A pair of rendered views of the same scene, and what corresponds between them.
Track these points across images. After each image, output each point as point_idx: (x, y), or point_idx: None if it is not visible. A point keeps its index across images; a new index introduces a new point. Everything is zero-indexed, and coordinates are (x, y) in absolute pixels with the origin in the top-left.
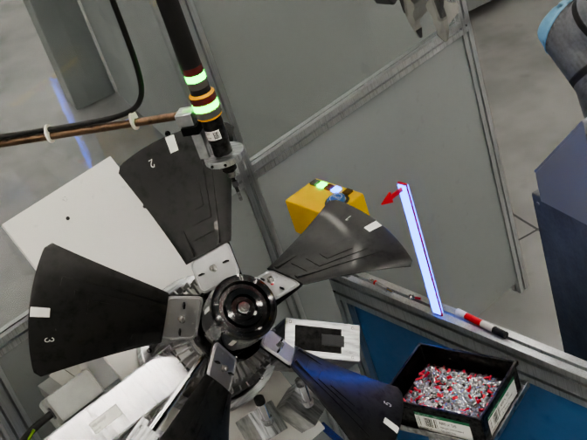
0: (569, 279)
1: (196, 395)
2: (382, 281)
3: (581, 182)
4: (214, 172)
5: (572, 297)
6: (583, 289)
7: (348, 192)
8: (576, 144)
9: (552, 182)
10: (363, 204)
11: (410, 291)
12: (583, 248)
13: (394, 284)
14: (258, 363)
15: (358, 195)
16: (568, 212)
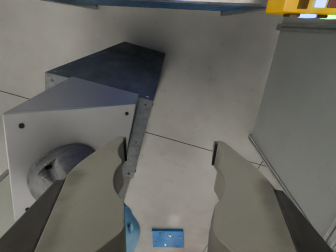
0: (136, 76)
1: None
2: (243, 0)
3: (68, 91)
4: None
5: (139, 74)
6: (125, 73)
7: (300, 1)
8: (43, 105)
9: (113, 96)
10: (277, 7)
11: (213, 1)
12: (108, 79)
13: (231, 2)
14: None
15: (285, 4)
16: (106, 86)
